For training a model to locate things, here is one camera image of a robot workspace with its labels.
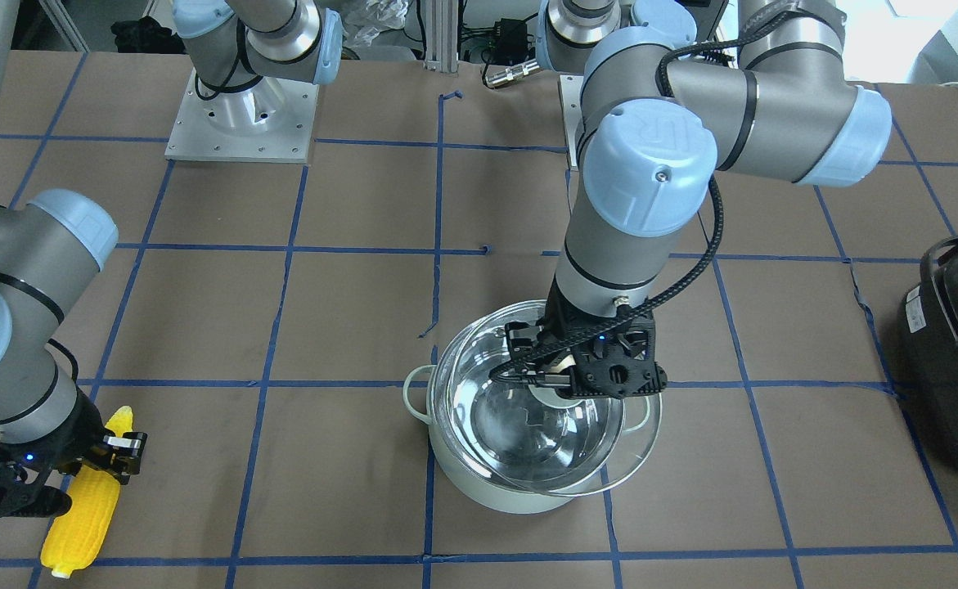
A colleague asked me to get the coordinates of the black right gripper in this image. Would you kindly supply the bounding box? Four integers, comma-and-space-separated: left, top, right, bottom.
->
0, 393, 148, 518

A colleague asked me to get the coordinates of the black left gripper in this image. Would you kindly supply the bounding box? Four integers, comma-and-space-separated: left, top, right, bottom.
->
491, 284, 667, 399

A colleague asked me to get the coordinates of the yellow plastic corn cob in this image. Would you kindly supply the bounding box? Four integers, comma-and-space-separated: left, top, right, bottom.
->
40, 406, 134, 579

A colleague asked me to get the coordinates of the glass pot lid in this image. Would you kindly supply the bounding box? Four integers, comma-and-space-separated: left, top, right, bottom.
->
428, 299, 662, 497

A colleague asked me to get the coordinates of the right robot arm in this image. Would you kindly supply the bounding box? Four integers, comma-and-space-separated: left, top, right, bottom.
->
0, 1, 344, 519

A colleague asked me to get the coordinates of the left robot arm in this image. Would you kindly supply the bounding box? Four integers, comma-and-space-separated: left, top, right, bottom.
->
488, 1, 893, 399

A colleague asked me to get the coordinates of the pale green electric pot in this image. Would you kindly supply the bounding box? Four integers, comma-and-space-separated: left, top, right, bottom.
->
402, 364, 662, 515

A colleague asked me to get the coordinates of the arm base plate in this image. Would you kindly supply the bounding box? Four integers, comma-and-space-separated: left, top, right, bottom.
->
164, 74, 321, 164
560, 74, 600, 173

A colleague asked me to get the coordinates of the aluminium frame post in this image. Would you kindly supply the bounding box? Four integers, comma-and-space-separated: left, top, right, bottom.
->
418, 0, 462, 75

